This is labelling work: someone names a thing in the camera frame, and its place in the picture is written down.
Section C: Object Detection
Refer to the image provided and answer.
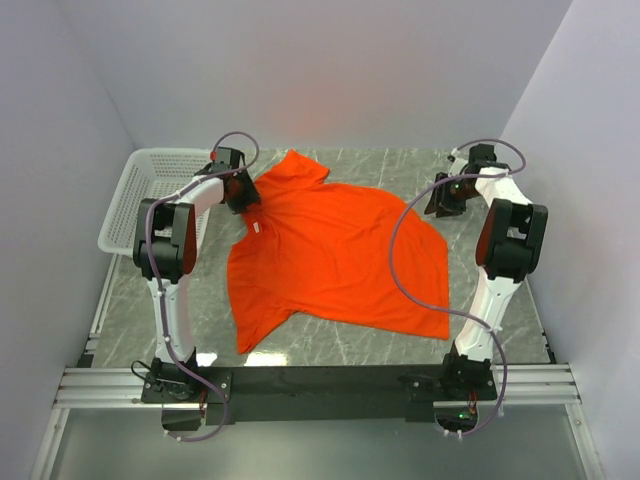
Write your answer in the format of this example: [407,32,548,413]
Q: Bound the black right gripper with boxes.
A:
[423,172,479,219]

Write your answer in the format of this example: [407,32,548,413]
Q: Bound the orange t-shirt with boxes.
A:
[227,150,450,354]

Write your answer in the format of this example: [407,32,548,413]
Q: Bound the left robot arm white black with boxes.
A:
[133,145,261,402]

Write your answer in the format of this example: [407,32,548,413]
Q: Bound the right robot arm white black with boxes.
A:
[424,139,548,399]

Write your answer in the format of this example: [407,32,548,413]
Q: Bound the white perforated plastic basket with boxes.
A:
[98,148,209,257]

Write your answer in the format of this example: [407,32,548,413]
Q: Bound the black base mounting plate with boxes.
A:
[141,363,501,432]

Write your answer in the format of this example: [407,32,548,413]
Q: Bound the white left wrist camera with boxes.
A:
[209,147,246,173]

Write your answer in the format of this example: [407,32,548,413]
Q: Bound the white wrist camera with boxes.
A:
[209,147,246,173]
[447,148,468,176]

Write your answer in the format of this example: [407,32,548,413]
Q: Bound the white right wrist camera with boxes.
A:
[447,148,468,176]

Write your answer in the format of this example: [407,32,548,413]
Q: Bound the aluminium frame rail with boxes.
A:
[53,364,582,409]

